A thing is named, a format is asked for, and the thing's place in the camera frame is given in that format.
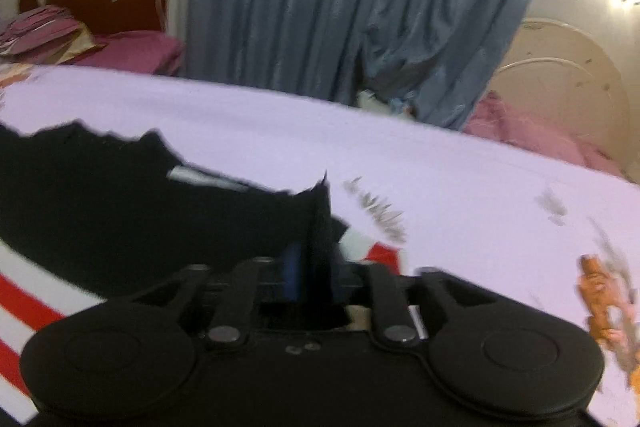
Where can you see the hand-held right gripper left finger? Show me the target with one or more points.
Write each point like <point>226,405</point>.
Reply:
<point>292,274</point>

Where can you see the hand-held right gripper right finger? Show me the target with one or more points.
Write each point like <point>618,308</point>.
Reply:
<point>346,279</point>

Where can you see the striped knit sweater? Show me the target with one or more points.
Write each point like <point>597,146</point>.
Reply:
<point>125,207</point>

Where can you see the floral lilac bed sheet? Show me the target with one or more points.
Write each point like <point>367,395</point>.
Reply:
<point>350,142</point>

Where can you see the pink folded blanket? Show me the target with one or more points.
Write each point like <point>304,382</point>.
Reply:
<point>140,52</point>

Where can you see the striped pink pillow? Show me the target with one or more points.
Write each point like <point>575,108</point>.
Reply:
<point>45,32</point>

